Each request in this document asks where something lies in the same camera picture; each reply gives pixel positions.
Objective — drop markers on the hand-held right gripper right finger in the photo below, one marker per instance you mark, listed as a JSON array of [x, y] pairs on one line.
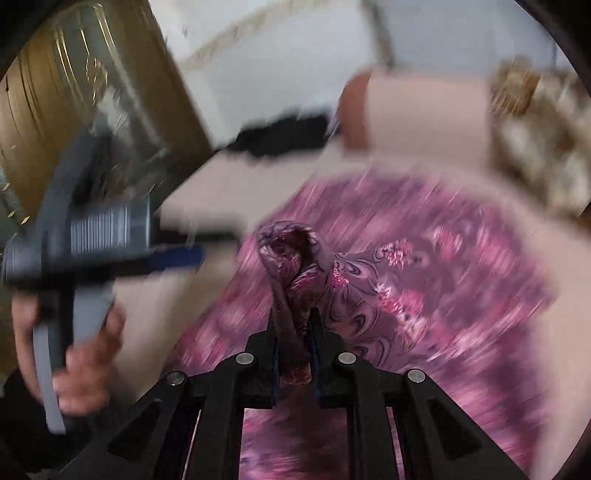
[[315, 369]]

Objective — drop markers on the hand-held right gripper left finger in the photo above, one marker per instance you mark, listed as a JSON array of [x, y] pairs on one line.
[[275, 369]]

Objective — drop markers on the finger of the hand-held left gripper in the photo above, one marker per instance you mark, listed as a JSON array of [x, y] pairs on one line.
[[184, 259]]

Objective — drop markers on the purple floral cloth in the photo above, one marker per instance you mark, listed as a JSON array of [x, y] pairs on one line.
[[392, 277]]

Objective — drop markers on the person's left hand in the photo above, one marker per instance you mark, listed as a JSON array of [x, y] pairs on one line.
[[90, 374]]

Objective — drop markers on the wooden door with glass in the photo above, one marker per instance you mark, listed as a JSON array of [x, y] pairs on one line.
[[27, 115]]

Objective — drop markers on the black cloth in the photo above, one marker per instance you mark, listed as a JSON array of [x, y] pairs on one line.
[[281, 134]]

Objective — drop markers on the pink brown bolster pillow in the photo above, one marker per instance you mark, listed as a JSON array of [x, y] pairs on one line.
[[415, 110]]

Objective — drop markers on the beige floral blanket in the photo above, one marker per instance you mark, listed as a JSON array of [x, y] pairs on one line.
[[540, 134]]

